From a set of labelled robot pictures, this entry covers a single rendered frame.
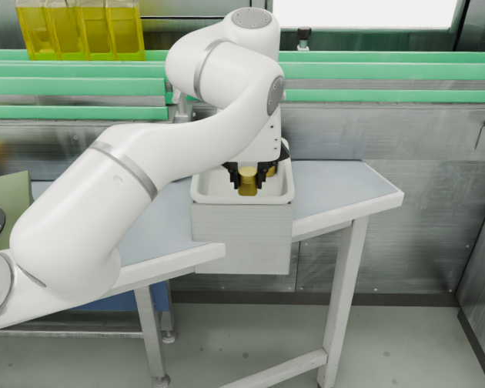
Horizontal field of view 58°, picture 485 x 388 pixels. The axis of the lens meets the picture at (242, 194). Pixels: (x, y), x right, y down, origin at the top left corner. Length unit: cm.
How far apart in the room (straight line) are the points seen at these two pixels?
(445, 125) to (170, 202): 59
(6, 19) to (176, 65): 76
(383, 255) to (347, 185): 61
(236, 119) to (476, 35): 85
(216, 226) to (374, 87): 45
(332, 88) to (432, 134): 24
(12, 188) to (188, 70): 44
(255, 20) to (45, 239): 35
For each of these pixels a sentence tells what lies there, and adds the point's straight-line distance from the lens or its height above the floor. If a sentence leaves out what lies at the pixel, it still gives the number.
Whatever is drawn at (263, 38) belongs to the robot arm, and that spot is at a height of 110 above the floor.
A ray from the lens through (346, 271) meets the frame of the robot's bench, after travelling 106.
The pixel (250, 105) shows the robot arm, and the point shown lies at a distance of 46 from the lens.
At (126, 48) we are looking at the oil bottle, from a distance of 95.
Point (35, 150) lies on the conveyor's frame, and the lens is 96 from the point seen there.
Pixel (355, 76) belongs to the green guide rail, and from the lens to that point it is 94.
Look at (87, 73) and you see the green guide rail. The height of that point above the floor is 95.
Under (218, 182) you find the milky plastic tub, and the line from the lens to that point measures 87.
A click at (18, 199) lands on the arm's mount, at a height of 83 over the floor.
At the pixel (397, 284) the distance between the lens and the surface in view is 161.
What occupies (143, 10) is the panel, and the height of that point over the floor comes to 103.
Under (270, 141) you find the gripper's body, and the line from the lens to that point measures 67.
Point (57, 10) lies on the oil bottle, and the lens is 97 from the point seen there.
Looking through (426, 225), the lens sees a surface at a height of 40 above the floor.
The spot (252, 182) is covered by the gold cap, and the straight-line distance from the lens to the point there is 75.
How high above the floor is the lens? 125
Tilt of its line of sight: 35 degrees down
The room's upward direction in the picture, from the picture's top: straight up
